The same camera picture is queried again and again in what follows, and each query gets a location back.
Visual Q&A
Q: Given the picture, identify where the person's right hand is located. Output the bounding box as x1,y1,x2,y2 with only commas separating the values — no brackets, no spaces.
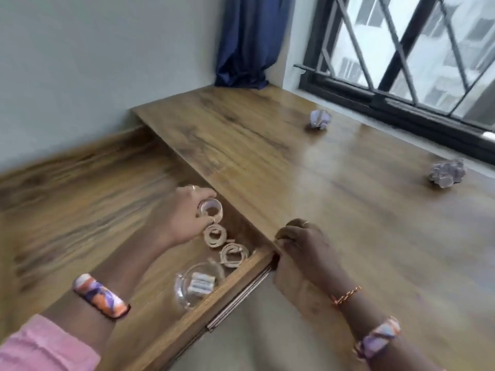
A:
274,218,349,296

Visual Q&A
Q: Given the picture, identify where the patterned right wrist bangle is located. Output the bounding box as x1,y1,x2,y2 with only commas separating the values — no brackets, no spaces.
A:
354,316,402,362

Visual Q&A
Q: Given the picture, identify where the clear glass ashtray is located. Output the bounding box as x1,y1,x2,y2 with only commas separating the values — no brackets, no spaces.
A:
174,262,227,310

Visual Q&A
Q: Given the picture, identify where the orange thread bracelet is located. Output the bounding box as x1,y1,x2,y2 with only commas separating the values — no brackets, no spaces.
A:
332,286,363,308

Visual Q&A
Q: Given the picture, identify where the blue curtain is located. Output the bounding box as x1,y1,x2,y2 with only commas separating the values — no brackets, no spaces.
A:
214,0,294,90

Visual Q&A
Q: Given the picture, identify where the person's left hand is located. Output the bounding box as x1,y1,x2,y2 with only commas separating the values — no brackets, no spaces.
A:
148,185,218,248

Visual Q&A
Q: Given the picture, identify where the pink left sleeve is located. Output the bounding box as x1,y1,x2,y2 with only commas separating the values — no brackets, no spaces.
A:
0,314,101,371

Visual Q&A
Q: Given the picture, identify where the person's left forearm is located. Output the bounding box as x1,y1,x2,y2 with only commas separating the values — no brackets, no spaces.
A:
40,231,175,344

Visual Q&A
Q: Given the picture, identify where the wooden drawer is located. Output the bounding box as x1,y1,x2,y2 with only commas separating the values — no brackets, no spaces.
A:
0,126,280,371

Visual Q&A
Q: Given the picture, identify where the patterned left wrist bangle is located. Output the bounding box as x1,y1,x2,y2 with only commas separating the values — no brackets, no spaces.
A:
72,273,131,321

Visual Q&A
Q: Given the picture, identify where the person's right forearm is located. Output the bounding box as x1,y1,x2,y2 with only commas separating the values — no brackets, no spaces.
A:
332,283,446,371

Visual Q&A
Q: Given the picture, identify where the white coiled cable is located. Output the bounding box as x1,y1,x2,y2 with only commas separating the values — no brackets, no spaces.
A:
219,243,250,269
204,224,229,250

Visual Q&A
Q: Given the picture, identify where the patterned wrist bangle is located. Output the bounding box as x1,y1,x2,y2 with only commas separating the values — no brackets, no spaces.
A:
72,273,131,321
354,316,402,362

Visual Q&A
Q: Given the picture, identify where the black framed grille window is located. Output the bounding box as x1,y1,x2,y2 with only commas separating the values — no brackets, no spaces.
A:
293,0,495,166

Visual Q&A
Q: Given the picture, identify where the brown tape roll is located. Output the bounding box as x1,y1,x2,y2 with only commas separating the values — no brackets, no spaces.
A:
197,199,224,225

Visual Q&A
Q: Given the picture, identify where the white paper ball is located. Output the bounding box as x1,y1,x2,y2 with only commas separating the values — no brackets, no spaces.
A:
308,109,332,131

